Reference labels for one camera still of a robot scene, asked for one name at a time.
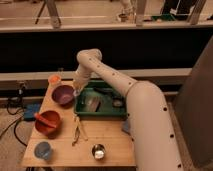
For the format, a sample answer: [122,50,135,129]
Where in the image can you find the white towel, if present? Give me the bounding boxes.
[73,90,80,97]

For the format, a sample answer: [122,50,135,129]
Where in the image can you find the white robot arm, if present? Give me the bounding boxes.
[74,49,184,171]

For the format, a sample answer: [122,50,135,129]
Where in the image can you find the green plastic tray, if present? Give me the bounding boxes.
[74,80,127,117]

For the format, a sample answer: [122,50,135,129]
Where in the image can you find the black tool in tray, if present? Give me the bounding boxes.
[94,88,124,108]

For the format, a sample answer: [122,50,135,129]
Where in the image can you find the purple bowl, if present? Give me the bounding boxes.
[51,85,74,105]

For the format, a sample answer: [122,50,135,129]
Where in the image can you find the blue sponge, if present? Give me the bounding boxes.
[122,119,130,135]

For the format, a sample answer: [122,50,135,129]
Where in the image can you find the yellow tongs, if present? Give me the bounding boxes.
[72,116,88,145]

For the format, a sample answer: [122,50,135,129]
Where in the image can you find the orange cup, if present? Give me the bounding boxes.
[48,74,61,85]

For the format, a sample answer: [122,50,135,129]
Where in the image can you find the small metal cup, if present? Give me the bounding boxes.
[92,144,106,160]

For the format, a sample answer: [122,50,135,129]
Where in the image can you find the red bowl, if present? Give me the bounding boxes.
[34,110,61,135]

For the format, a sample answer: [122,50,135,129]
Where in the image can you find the red spoon in bowl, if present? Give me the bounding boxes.
[34,113,56,128]

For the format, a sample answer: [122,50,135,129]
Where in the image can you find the wooden table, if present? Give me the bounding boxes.
[22,86,136,167]

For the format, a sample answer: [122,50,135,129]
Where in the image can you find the blue power box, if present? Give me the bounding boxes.
[23,103,41,121]

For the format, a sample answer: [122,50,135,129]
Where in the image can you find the blue plastic cup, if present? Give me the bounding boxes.
[34,141,52,160]

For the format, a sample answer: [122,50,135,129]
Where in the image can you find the black cable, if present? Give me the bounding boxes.
[0,96,28,148]

